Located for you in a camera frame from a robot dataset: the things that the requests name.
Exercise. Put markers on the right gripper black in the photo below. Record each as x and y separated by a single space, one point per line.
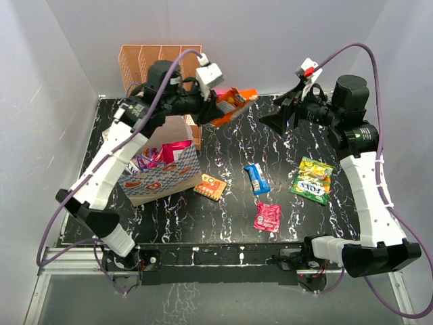
277 121

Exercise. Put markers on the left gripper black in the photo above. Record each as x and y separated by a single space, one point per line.
209 110

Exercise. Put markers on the orange Fox's candy bag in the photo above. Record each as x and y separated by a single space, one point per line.
233 104

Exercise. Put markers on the magenta silver snack bag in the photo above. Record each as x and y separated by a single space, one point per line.
168 153

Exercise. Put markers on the white checkered paper bag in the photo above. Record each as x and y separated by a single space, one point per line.
163 180

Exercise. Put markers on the blue wafer bar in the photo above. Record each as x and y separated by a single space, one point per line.
259 183

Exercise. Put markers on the green Fox's candy bag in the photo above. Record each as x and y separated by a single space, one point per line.
313 181

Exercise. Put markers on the pink candy pack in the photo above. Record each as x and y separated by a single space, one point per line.
268 217

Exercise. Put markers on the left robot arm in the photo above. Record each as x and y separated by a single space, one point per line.
87 199

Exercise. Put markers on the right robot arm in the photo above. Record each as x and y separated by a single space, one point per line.
382 246

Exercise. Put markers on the orange cracker pack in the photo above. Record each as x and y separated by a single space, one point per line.
211 187

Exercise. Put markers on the orange plastic file organizer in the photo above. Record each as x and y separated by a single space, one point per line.
143 111

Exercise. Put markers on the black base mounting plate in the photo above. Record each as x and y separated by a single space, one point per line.
229 263

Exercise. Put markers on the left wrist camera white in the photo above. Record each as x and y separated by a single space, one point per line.
208 75

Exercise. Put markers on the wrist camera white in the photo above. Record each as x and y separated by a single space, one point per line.
208 75
308 72

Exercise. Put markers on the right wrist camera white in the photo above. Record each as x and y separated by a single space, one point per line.
308 72

